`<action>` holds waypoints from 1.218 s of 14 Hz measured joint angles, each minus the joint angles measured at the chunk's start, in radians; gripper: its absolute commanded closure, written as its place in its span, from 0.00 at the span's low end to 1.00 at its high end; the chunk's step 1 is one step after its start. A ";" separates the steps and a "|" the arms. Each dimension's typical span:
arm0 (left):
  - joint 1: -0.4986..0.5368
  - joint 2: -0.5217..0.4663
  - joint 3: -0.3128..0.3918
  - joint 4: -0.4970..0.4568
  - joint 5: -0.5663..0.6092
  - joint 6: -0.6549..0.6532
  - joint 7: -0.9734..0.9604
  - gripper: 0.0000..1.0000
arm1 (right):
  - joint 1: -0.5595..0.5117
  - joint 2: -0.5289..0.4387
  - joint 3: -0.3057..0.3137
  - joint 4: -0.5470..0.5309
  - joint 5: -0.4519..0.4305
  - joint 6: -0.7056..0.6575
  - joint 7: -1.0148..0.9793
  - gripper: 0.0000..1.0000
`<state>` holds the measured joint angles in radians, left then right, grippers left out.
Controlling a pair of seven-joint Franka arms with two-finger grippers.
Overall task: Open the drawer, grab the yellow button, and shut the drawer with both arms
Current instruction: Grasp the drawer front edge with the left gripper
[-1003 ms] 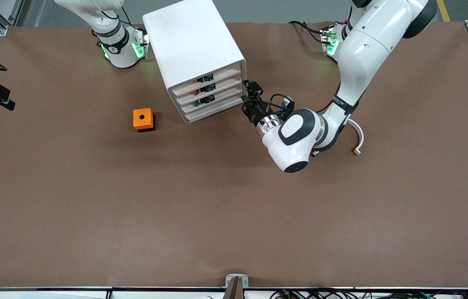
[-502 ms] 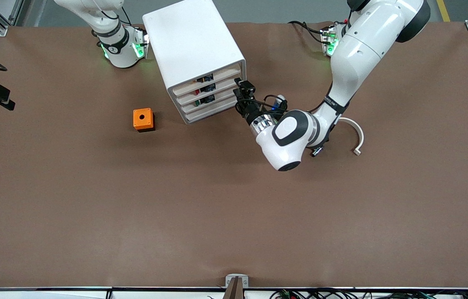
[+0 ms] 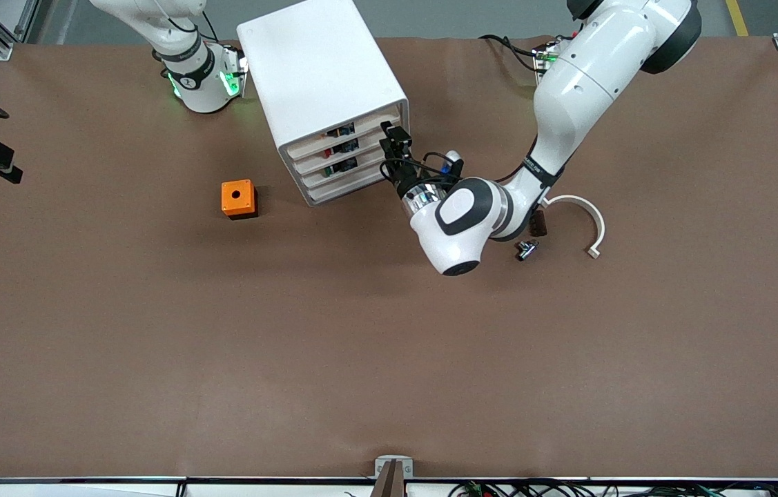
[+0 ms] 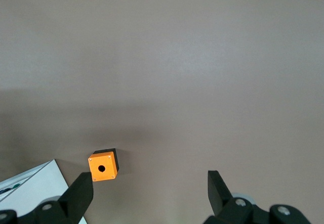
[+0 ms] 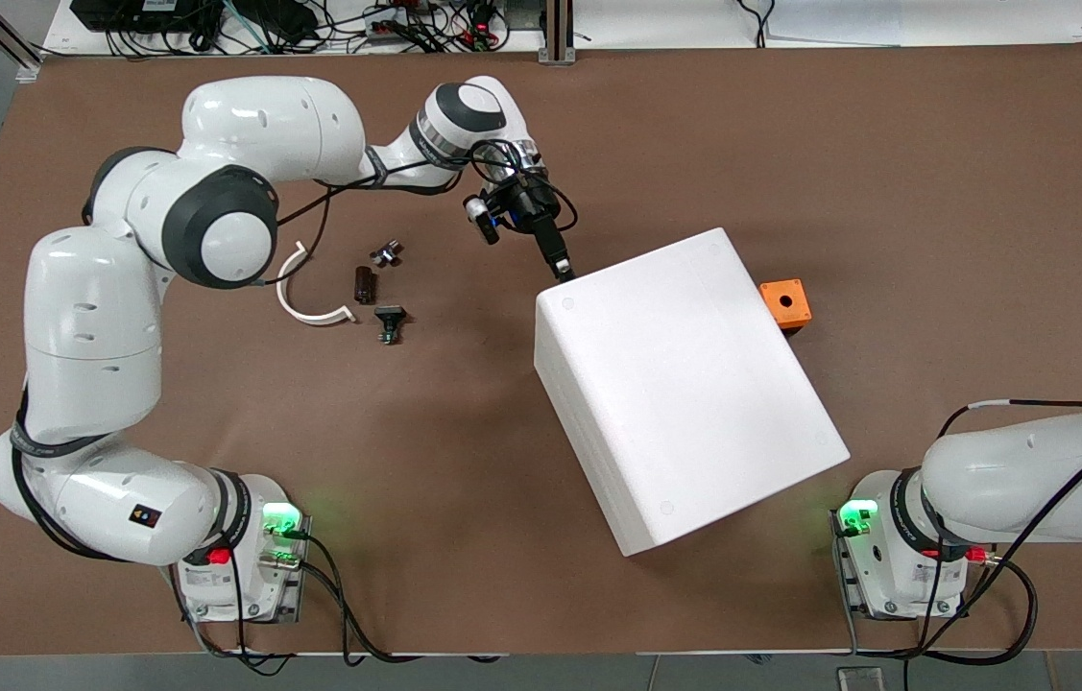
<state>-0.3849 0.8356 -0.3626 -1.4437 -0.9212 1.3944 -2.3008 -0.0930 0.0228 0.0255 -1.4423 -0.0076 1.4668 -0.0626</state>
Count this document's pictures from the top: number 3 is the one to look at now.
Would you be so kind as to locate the chrome angle valve fitting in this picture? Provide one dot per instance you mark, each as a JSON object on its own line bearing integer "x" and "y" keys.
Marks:
{"x": 525, "y": 250}

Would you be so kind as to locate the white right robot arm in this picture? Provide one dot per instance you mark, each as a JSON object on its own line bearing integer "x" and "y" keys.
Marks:
{"x": 195, "y": 90}

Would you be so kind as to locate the green push button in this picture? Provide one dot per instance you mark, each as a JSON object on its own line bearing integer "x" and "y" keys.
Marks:
{"x": 342, "y": 166}

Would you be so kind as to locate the red push button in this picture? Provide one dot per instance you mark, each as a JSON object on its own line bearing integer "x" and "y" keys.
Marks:
{"x": 342, "y": 147}

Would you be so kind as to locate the brown cylindrical capacitor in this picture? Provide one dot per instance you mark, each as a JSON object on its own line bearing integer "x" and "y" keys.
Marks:
{"x": 538, "y": 226}

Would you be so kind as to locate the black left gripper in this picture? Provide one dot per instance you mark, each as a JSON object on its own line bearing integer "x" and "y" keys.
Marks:
{"x": 405, "y": 181}

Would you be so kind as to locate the grey metal table bracket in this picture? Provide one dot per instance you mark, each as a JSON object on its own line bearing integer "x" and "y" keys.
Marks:
{"x": 382, "y": 469}

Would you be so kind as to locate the orange button enclosure box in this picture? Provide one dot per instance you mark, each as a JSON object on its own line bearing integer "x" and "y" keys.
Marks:
{"x": 237, "y": 197}

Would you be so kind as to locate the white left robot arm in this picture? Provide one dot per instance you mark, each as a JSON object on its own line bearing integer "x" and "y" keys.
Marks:
{"x": 582, "y": 90}

